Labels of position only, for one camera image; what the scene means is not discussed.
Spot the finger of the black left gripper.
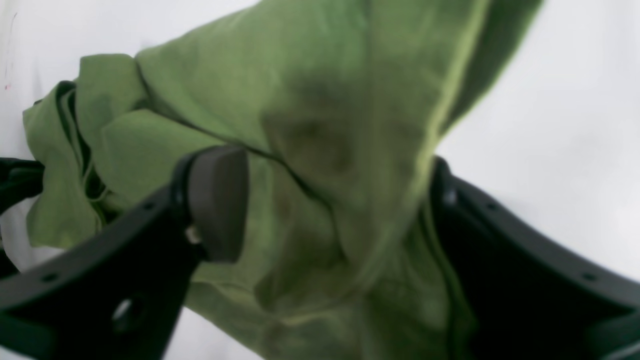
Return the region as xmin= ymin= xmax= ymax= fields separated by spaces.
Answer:
xmin=0 ymin=157 xmax=45 ymax=214

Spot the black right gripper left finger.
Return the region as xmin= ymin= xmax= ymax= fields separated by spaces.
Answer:
xmin=1 ymin=145 xmax=250 ymax=360

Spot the green T-shirt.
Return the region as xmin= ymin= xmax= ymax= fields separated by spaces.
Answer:
xmin=23 ymin=0 xmax=542 ymax=360

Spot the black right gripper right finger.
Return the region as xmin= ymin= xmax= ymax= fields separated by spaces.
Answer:
xmin=430 ymin=157 xmax=640 ymax=360

